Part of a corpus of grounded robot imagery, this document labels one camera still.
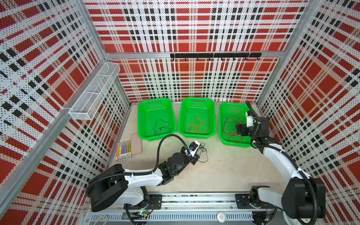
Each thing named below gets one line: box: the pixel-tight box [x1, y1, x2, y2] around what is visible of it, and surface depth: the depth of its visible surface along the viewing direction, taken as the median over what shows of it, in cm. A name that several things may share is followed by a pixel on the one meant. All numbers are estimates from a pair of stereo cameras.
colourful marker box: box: [115, 139, 132, 161], surface depth 94 cm
